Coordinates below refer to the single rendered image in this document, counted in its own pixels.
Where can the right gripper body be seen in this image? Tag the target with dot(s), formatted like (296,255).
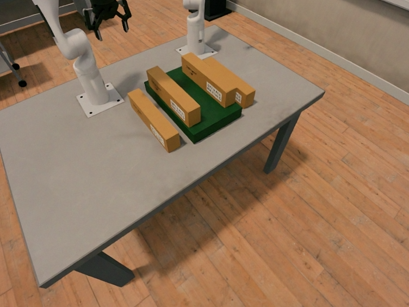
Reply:
(98,5)

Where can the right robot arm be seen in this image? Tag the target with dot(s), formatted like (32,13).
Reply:
(73,44)

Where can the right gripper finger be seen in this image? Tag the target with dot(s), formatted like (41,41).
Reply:
(96,23)
(124,17)

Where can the tan cardboard carton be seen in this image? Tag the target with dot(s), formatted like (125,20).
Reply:
(245,93)
(187,109)
(216,85)
(166,134)

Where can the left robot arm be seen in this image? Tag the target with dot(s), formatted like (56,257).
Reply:
(196,26)

